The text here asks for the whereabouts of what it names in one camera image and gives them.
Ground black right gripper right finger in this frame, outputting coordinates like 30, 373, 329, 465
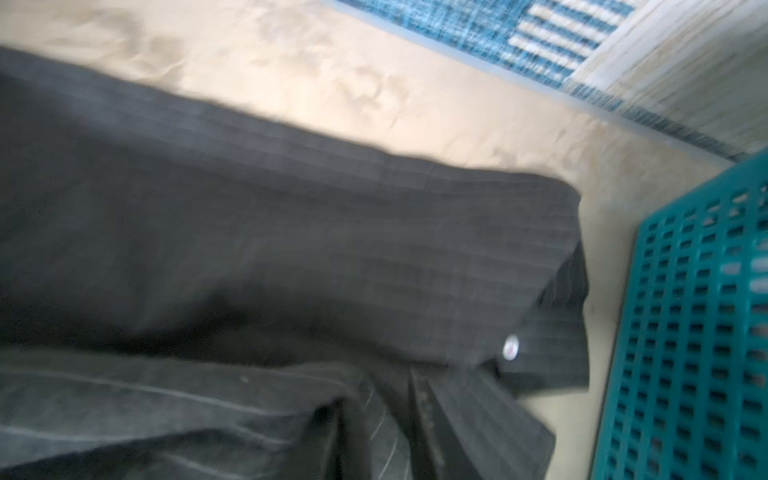
408, 369, 474, 480

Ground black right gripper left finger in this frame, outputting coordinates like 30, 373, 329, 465
281, 401, 372, 480

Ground dark grey pinstripe shirt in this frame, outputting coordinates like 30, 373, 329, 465
1, 48, 589, 479

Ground teal plastic laundry basket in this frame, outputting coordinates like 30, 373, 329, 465
591, 154, 767, 479

